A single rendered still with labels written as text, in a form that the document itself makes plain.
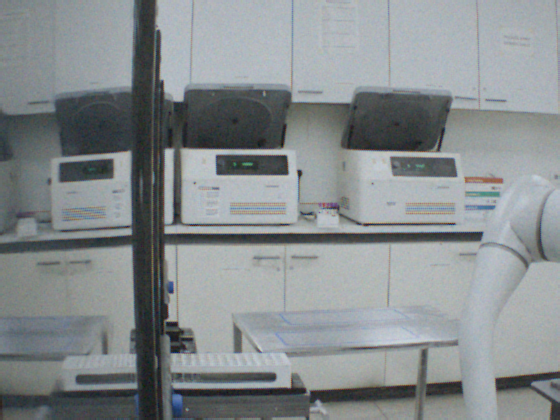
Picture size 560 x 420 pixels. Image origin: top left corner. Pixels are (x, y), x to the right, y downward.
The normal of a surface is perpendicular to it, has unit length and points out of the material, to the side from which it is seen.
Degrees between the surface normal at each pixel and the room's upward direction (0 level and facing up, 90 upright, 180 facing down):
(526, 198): 42
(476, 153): 90
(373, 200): 90
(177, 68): 90
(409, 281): 90
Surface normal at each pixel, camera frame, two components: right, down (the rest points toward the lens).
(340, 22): 0.14, 0.08
